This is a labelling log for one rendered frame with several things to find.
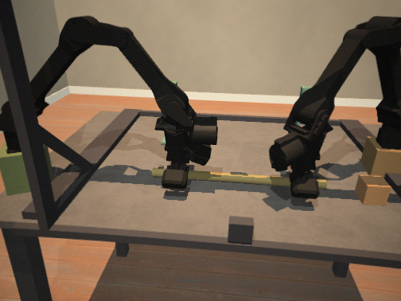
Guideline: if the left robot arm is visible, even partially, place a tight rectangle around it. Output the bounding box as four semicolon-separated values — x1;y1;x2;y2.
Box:
0;16;218;166

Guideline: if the long yellow rod with olive band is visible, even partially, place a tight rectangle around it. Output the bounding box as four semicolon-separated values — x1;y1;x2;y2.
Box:
152;166;327;189

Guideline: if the brown cardboard box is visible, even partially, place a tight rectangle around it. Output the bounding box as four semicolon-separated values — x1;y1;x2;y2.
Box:
354;175;391;206

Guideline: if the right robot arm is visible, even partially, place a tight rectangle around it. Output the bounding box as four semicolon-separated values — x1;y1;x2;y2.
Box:
269;16;401;172

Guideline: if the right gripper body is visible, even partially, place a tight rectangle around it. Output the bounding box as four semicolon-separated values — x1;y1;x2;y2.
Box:
290;151;321;199

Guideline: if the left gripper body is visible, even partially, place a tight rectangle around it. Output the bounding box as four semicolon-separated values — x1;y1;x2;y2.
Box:
162;131;189;190

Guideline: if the black metal frame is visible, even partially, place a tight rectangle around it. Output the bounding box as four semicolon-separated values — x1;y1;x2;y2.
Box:
0;0;94;230

